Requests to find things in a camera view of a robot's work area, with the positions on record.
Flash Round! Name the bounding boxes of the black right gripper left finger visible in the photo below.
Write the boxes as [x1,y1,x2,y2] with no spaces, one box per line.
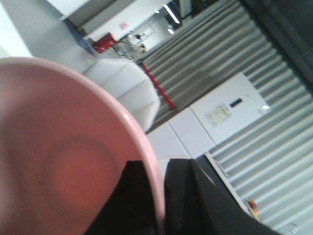
[85,161,158,235]

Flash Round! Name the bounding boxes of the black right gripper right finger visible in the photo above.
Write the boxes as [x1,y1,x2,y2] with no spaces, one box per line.
[165,159,277,235]

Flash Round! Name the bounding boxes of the pink bowl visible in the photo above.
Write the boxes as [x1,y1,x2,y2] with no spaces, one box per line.
[0,57,165,235]

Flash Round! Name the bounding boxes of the grey kitchen counter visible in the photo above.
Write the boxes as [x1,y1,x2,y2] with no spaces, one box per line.
[196,152,251,216]

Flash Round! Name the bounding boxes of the fruit plate on counter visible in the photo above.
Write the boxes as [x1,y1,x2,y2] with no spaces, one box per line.
[246,199,260,221]

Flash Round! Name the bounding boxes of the white refrigerator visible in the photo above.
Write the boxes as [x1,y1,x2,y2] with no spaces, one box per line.
[148,72,271,159]

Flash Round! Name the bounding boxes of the grey corrugated curtain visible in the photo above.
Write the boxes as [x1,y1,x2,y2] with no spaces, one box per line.
[144,0,313,235]

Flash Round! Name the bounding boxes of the left beige chair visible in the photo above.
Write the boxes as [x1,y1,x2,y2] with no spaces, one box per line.
[83,58,161,132]

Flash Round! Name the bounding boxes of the red trash bin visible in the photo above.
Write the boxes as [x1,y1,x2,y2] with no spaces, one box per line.
[93,33,117,54]

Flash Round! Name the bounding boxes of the red barrier strap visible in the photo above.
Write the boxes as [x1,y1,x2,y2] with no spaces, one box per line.
[138,62,177,109]

